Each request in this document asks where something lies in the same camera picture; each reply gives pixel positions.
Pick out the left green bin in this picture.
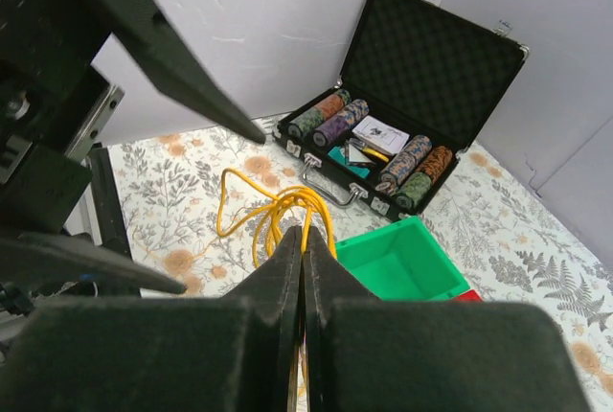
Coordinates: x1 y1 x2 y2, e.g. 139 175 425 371
336 217 469 301

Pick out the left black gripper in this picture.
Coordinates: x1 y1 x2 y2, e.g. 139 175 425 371
1 0 265 307

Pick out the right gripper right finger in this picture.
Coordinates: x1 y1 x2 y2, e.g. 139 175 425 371
302 230 589 411

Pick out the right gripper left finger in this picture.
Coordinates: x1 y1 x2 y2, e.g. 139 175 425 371
1 227 302 411

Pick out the black poker chip case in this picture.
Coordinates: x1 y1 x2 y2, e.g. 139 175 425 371
273 0 530 221

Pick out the floral table mat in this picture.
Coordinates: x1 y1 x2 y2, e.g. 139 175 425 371
108 127 612 411

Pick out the yellow wire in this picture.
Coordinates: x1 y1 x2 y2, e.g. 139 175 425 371
216 167 338 403

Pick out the aluminium frame rail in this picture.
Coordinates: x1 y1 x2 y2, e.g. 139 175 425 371
63 144 133 263

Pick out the red bin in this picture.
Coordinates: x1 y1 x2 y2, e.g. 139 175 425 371
455 289 483 302

